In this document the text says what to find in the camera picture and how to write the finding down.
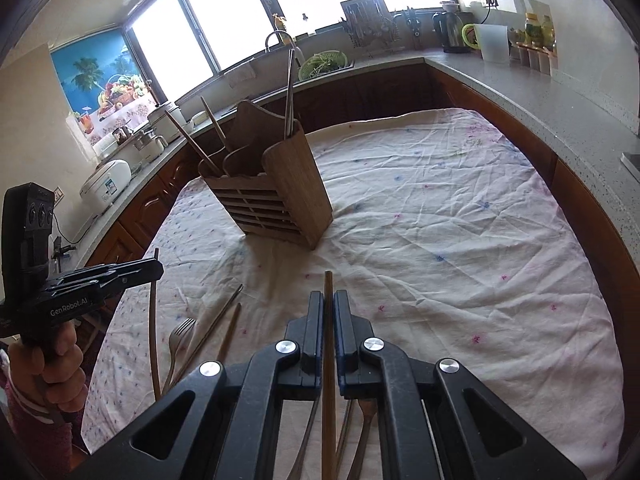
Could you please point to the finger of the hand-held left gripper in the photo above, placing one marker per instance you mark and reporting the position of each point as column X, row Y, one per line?
column 115, row 272
column 105, row 292

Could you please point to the tropical fruit wall poster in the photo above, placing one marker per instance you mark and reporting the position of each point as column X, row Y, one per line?
column 95, row 75

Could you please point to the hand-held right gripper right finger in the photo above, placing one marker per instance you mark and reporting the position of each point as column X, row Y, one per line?
column 344, row 340

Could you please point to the yellow green bottles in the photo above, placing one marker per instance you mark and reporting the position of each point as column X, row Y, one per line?
column 537, row 30

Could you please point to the silver spoon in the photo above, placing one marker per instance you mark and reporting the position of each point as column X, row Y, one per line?
column 307, row 440

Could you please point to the large kitchen window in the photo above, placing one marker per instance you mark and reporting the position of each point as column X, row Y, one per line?
column 240, row 10

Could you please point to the silver fork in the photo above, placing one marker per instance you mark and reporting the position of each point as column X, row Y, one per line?
column 181, row 332
column 367, row 425

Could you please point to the white lidded pot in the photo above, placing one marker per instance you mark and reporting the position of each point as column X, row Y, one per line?
column 162, row 120

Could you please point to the wooden utensil holder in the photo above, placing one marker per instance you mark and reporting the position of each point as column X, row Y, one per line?
column 285, row 195

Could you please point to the small black tripod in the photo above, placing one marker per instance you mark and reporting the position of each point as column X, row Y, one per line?
column 62, row 250

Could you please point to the white rice cooker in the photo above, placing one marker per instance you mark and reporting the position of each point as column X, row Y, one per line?
column 105, row 180

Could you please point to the chrome faucet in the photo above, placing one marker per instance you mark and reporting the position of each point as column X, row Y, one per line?
column 282, row 35

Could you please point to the small white kitchen appliance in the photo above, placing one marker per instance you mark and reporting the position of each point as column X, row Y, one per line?
column 147, row 147

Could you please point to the green colander with vegetables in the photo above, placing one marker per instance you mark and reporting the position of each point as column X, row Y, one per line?
column 322, row 62

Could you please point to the grey kitchen countertop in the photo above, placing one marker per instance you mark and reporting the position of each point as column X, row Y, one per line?
column 525, row 105

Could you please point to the yellow bottle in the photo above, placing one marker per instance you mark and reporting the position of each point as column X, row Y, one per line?
column 279, row 21

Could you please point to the white wall outlet strip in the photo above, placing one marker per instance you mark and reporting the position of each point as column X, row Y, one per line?
column 58, row 195

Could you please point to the person's left forearm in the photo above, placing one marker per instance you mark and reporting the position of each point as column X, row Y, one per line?
column 35, row 425

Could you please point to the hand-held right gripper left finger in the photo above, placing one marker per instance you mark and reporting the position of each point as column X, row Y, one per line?
column 315, row 340

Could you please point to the dish rack with utensils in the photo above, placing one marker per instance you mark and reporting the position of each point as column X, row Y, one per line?
column 367, row 20

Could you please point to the dark chopstick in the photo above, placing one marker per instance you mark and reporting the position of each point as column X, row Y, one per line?
column 220, row 317

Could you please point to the electric kettle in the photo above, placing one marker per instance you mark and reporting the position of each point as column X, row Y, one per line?
column 450, row 32

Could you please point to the row of seasoning jars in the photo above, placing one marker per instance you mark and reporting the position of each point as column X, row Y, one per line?
column 532, row 57

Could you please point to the white bowl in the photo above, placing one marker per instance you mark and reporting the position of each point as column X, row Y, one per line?
column 199, row 118

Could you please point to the gas stove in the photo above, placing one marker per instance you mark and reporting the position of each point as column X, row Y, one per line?
column 632, row 160

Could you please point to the person's left hand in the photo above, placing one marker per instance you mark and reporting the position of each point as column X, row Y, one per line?
column 65, row 370

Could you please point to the white printed tablecloth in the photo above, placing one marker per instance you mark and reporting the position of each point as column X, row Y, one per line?
column 450, row 260

